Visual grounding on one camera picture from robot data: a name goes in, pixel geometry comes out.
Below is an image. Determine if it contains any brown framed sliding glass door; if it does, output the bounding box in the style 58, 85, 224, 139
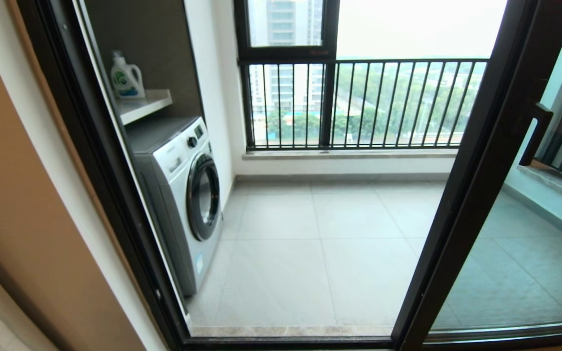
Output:
392, 0, 562, 351

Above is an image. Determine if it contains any dark framed sliding glass door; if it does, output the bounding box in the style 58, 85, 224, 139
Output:
18, 0, 399, 351

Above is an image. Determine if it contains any short grey stone sill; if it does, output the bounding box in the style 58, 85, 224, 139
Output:
515, 165, 562, 211

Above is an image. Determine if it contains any long black balcony railing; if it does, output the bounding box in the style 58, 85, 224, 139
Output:
240, 58, 489, 150

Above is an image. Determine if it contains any long grey stone sill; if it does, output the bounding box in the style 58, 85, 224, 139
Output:
241, 149, 459, 161

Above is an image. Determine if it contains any white front-load washing machine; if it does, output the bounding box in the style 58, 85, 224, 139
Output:
127, 116, 223, 297

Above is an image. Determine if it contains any white detergent bottle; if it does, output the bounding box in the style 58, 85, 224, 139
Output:
110, 50, 146, 99

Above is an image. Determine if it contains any dark window frame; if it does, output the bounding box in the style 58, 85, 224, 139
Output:
235, 0, 339, 149

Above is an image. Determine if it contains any white wall shelf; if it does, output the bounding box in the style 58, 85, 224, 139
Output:
118, 89, 173, 125

